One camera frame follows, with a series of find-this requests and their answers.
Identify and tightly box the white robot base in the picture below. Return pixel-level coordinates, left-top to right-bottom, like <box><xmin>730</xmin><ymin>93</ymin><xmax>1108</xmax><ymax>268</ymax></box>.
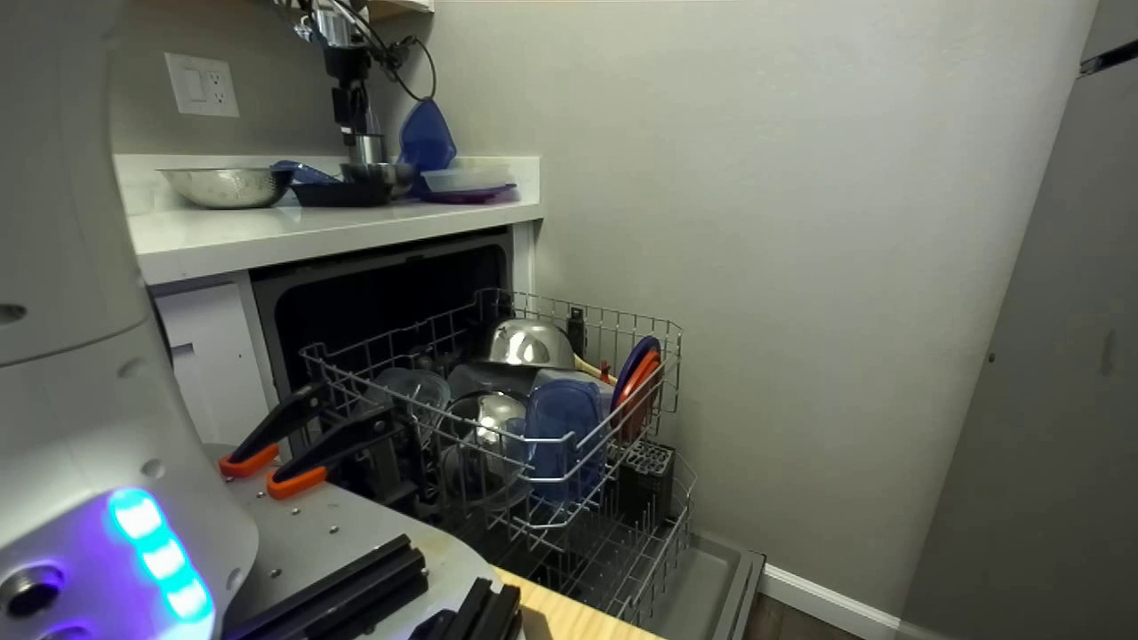
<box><xmin>0</xmin><ymin>0</ymin><xmax>261</xmax><ymax>640</ymax></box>

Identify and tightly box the open dishwasher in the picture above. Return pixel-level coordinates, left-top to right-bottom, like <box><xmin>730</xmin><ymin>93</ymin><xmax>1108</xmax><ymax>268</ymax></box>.
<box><xmin>254</xmin><ymin>233</ymin><xmax>753</xmax><ymax>640</ymax></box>

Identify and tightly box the upper steel bowl in rack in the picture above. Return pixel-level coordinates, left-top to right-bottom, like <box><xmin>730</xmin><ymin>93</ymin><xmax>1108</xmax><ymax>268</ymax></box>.
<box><xmin>487</xmin><ymin>322</ymin><xmax>572</xmax><ymax>369</ymax></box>

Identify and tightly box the steel bowl in rack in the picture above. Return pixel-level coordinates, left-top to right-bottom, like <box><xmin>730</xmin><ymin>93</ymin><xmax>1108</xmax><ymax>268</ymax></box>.
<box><xmin>487</xmin><ymin>322</ymin><xmax>572</xmax><ymax>369</ymax></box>
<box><xmin>478</xmin><ymin>393</ymin><xmax>527</xmax><ymax>447</ymax></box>

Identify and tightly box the orange and blue plate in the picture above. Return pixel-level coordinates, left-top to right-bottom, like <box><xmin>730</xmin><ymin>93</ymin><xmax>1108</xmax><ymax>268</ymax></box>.
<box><xmin>616</xmin><ymin>349</ymin><xmax>663</xmax><ymax>442</ymax></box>

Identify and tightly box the lower steel bowl in rack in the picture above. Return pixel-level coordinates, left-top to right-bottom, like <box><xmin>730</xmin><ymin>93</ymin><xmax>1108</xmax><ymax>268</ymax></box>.
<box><xmin>478</xmin><ymin>393</ymin><xmax>527</xmax><ymax>447</ymax></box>

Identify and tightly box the clear plastic container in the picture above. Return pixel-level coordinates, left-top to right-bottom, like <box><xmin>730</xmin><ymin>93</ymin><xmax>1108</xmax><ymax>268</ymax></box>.
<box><xmin>379</xmin><ymin>367</ymin><xmax>452</xmax><ymax>429</ymax></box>

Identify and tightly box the blue container on counter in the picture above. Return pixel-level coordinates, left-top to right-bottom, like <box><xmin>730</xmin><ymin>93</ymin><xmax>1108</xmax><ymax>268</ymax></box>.
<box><xmin>400</xmin><ymin>100</ymin><xmax>456</xmax><ymax>171</ymax></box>

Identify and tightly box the small steel bowl on counter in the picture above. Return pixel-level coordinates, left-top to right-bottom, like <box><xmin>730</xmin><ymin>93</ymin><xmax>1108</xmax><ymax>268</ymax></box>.
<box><xmin>342</xmin><ymin>160</ymin><xmax>414</xmax><ymax>192</ymax></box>

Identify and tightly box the orange black clamp right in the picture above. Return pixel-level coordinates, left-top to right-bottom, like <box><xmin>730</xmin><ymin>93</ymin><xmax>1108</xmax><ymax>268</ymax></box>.
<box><xmin>267</xmin><ymin>412</ymin><xmax>391</xmax><ymax>503</ymax></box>

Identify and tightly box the orange black clamp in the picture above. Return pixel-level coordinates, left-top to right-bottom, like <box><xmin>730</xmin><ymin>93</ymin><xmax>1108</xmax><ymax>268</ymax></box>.
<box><xmin>267</xmin><ymin>412</ymin><xmax>391</xmax><ymax>503</ymax></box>
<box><xmin>217</xmin><ymin>383</ymin><xmax>319</xmax><ymax>480</ymax></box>

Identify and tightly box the orange black clamp left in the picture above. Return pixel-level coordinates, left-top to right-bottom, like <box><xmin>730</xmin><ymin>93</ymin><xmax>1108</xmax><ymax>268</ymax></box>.
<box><xmin>217</xmin><ymin>383</ymin><xmax>319</xmax><ymax>480</ymax></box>

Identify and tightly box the steel colander bowl on counter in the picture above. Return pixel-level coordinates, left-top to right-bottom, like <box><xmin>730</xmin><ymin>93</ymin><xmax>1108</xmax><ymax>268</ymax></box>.
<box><xmin>163</xmin><ymin>166</ymin><xmax>293</xmax><ymax>209</ymax></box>

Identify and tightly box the white wire dishwasher rack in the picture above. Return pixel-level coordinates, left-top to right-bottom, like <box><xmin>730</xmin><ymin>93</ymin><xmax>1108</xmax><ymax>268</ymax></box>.
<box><xmin>304</xmin><ymin>291</ymin><xmax>685</xmax><ymax>549</ymax></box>

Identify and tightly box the white wall outlet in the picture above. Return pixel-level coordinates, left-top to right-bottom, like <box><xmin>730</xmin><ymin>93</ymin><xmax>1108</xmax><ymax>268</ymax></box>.
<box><xmin>163</xmin><ymin>52</ymin><xmax>239</xmax><ymax>118</ymax></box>

